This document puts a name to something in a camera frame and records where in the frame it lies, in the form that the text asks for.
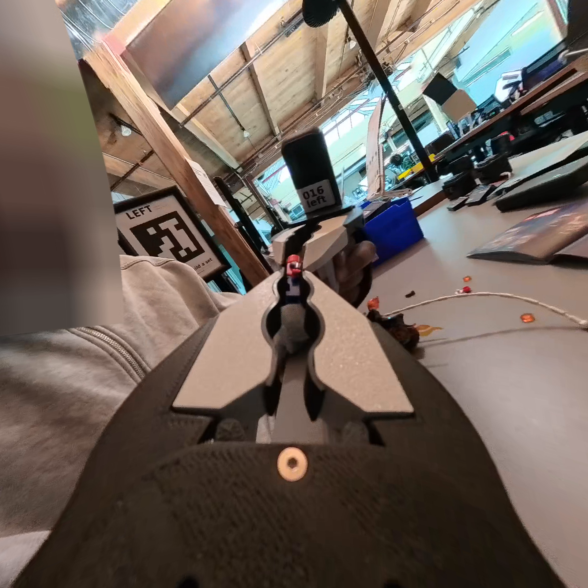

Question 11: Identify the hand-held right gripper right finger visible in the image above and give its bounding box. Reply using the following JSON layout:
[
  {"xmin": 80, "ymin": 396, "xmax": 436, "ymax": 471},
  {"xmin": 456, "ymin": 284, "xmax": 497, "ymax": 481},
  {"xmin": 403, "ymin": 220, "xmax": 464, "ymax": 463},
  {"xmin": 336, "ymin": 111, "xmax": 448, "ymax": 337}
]
[{"xmin": 304, "ymin": 272, "xmax": 415, "ymax": 430}]

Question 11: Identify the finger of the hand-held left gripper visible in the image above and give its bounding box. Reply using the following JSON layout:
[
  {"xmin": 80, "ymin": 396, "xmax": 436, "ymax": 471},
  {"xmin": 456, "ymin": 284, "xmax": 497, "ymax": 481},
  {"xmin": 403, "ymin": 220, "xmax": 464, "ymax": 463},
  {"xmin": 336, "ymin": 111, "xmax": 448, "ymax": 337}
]
[
  {"xmin": 271, "ymin": 228, "xmax": 307, "ymax": 266},
  {"xmin": 303, "ymin": 216, "xmax": 356, "ymax": 273}
]

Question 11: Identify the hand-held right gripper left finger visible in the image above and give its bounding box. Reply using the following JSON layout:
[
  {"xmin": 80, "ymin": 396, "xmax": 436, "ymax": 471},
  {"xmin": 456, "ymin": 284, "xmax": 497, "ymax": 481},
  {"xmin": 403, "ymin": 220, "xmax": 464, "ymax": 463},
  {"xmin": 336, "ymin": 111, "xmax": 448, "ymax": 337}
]
[{"xmin": 171, "ymin": 270, "xmax": 283, "ymax": 430}]

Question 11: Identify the red blue lego minifigure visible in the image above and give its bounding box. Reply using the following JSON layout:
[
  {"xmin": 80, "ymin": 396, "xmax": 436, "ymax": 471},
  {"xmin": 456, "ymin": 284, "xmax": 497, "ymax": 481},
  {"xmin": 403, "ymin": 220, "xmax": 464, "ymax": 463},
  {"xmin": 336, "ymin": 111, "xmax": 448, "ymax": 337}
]
[{"xmin": 285, "ymin": 254, "xmax": 305, "ymax": 307}]

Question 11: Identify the black lego motorcycle with rider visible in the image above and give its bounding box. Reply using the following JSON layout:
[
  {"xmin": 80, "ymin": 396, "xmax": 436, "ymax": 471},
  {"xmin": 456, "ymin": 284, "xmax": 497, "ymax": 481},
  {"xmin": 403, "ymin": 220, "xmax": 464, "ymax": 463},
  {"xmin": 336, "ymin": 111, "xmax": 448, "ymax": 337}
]
[{"xmin": 366, "ymin": 296, "xmax": 421, "ymax": 352}]

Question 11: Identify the lego instruction booklet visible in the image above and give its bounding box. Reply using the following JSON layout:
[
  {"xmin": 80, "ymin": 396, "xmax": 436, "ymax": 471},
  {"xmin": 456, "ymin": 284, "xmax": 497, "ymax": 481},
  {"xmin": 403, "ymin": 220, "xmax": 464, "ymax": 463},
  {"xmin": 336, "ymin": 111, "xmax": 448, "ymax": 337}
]
[{"xmin": 466, "ymin": 202, "xmax": 588, "ymax": 265}]

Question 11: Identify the person's left hand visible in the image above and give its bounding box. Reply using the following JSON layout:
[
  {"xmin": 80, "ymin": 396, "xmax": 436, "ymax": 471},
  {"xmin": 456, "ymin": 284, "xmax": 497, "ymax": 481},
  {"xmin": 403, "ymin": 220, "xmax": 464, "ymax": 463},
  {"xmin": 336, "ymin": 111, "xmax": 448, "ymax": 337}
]
[{"xmin": 333, "ymin": 241, "xmax": 376, "ymax": 307}]

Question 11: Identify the black metal stand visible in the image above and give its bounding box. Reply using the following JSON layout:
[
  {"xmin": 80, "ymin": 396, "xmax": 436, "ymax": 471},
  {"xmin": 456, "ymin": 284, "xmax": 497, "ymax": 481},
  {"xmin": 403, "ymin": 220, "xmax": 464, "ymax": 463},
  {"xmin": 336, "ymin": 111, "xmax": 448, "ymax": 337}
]
[{"xmin": 213, "ymin": 177, "xmax": 273, "ymax": 259}]

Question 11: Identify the blue plastic storage bin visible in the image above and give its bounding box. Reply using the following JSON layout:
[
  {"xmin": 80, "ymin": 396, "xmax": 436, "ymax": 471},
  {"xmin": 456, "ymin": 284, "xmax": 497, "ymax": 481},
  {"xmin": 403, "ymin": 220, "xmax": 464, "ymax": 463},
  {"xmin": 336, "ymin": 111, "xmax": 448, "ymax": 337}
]
[{"xmin": 358, "ymin": 197, "xmax": 424, "ymax": 268}]

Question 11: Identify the tall cardboard display board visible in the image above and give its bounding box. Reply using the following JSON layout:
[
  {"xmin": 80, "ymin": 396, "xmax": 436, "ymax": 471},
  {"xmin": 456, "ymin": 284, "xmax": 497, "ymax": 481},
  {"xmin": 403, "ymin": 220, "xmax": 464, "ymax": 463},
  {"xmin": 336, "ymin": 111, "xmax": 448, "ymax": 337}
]
[{"xmin": 365, "ymin": 96, "xmax": 387, "ymax": 196}]

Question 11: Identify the white paper sheet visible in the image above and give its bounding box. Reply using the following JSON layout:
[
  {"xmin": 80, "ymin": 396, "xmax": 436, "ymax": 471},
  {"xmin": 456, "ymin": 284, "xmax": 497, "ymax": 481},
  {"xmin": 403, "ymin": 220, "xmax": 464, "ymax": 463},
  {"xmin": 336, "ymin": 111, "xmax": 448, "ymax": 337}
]
[{"xmin": 185, "ymin": 157, "xmax": 228, "ymax": 208}]

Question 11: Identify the black floor lamp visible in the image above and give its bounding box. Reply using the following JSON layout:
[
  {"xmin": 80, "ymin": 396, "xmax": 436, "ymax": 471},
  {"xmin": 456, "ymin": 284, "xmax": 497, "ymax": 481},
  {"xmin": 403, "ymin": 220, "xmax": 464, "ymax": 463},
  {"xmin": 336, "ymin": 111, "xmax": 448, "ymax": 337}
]
[{"xmin": 302, "ymin": 0, "xmax": 436, "ymax": 183}]

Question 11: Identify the framed black white marker sign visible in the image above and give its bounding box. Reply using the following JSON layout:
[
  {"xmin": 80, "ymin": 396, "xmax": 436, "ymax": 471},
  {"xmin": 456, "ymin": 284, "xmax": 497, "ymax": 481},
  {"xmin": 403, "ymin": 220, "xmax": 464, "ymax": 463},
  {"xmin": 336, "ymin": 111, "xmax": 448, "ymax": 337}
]
[{"xmin": 112, "ymin": 186, "xmax": 232, "ymax": 283}]

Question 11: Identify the black and tan hanging board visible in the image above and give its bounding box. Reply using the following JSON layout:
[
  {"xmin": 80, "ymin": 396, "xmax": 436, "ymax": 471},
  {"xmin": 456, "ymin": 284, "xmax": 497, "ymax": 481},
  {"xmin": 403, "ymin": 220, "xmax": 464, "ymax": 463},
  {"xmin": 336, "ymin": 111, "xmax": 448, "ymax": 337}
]
[{"xmin": 423, "ymin": 73, "xmax": 478, "ymax": 125}]

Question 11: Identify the person's grey hoodie torso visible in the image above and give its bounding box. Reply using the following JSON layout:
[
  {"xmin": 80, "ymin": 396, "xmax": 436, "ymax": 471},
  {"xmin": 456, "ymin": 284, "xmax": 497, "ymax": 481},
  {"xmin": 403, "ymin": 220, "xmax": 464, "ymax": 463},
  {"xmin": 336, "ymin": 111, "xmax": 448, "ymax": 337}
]
[{"xmin": 0, "ymin": 254, "xmax": 244, "ymax": 588}]

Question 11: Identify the grey flat pouch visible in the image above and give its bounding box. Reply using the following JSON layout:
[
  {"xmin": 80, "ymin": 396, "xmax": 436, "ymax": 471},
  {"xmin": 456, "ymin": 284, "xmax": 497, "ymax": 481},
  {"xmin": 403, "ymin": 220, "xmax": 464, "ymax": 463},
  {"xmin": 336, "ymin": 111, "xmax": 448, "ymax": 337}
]
[{"xmin": 487, "ymin": 135, "xmax": 588, "ymax": 194}]

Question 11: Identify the white lego string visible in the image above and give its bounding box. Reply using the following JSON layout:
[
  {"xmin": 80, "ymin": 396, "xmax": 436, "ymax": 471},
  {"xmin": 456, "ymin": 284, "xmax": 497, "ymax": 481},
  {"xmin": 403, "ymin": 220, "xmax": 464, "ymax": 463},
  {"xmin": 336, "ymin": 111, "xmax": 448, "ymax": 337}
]
[{"xmin": 383, "ymin": 293, "xmax": 588, "ymax": 330}]

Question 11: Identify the wooden post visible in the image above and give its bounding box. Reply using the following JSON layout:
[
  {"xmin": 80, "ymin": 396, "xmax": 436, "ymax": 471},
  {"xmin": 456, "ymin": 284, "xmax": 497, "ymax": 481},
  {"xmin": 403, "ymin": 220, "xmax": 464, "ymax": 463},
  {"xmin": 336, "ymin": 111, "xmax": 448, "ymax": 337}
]
[{"xmin": 80, "ymin": 41, "xmax": 272, "ymax": 285}]

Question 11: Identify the black case with strap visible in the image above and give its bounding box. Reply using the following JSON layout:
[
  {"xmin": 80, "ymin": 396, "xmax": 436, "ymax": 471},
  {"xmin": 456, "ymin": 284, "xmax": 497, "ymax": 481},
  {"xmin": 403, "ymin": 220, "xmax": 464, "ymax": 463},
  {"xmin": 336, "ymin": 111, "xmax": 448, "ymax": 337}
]
[{"xmin": 494, "ymin": 168, "xmax": 588, "ymax": 213}]

